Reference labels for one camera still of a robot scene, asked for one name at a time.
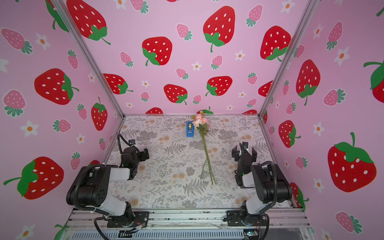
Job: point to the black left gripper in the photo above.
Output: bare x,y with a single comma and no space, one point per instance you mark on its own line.
142,157

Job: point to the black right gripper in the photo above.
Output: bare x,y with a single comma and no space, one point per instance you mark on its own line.
244,154

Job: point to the blue tape dispenser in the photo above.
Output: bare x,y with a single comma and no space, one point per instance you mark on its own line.
190,129

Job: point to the pink artificial flower bouquet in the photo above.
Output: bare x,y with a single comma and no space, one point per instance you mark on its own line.
201,124

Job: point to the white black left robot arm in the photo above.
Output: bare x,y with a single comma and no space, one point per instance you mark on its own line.
89,191

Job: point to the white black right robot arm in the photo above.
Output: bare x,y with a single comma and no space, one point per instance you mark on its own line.
266,178

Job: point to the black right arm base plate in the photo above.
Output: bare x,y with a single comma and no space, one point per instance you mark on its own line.
234,219

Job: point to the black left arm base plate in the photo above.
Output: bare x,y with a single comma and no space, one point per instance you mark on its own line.
138,218

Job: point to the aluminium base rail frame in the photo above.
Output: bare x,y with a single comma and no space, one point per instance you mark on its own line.
191,224

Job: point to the aluminium corner post right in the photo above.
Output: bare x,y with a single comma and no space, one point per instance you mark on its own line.
300,30

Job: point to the aluminium corner post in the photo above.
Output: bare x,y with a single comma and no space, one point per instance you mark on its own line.
300,30
87,54

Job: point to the aluminium corner post left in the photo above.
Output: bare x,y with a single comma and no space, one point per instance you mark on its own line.
87,54

